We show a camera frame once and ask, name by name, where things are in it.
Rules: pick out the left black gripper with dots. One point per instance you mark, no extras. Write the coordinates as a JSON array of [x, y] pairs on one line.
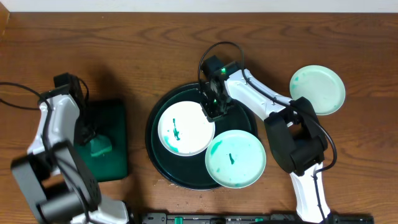
[[88, 134]]

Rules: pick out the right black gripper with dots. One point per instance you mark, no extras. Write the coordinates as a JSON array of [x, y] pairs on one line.
[[211, 114]]

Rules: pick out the green sponge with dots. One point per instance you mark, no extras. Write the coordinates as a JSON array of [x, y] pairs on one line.
[[100, 145]]

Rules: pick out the white plate with green stain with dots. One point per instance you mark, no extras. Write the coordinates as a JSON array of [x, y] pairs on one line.
[[184, 130]]

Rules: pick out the mint plate front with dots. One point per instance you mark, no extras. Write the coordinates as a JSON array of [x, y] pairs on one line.
[[235, 159]]

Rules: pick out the mint plate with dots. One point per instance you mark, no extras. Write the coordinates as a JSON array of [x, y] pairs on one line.
[[321, 86], [235, 159]]

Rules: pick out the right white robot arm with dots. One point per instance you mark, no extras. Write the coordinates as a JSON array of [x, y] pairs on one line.
[[296, 138]]

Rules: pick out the dark green rectangular tray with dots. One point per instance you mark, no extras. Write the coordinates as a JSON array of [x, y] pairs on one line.
[[109, 119]]

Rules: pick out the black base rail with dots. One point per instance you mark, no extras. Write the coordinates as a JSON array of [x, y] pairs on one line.
[[162, 218]]

